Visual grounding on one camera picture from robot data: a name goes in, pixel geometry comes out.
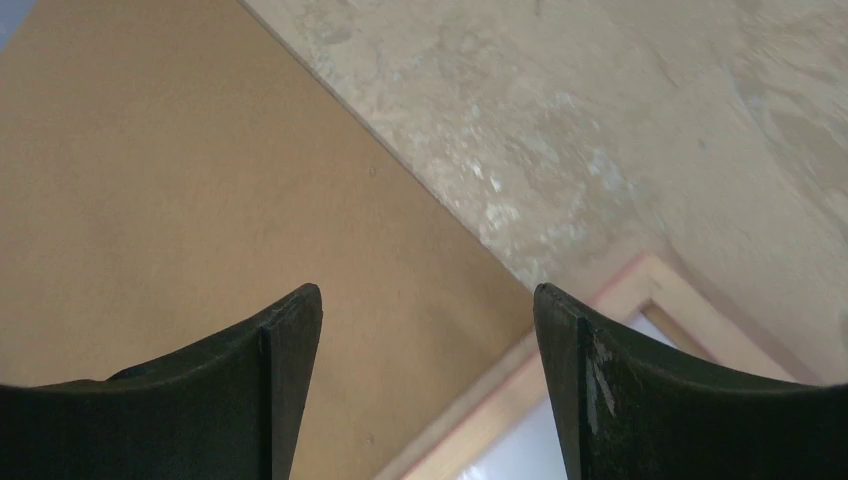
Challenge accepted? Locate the brown cardboard backing board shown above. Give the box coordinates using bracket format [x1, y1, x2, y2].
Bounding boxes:
[1, 1, 532, 479]

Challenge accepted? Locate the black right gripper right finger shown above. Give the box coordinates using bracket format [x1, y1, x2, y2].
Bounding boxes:
[533, 283, 847, 479]

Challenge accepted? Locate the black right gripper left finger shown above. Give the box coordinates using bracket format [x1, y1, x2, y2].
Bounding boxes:
[1, 283, 323, 479]

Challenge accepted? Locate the beach landscape photo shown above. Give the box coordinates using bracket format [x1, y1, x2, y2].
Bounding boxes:
[457, 312, 680, 480]

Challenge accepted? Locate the pink picture frame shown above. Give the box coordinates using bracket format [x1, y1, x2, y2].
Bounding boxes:
[377, 253, 817, 479]

